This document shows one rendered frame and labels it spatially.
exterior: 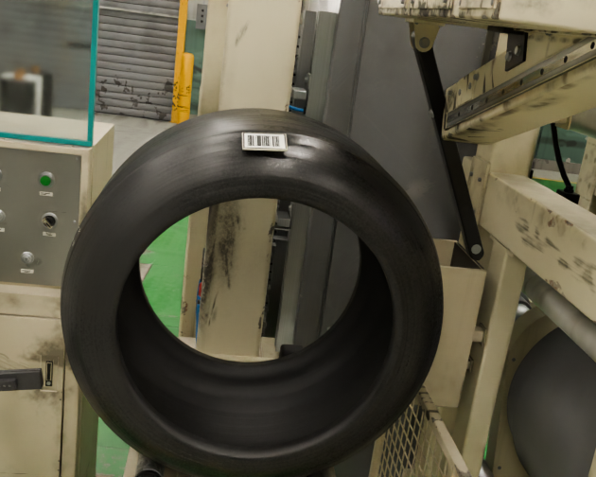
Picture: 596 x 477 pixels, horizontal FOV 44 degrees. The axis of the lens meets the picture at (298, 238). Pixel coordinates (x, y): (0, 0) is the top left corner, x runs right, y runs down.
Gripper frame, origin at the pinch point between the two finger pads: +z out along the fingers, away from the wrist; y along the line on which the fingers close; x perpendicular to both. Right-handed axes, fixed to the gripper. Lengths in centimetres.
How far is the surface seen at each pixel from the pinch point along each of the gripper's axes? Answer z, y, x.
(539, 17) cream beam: 66, -34, -55
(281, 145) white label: 42, -11, -38
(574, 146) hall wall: 514, 873, 136
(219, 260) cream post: 31.9, 27.3, -9.1
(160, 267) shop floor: -13, 337, 101
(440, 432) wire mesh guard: 67, -6, 11
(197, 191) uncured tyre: 30.2, -12.1, -32.6
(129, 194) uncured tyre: 21.0, -9.9, -32.0
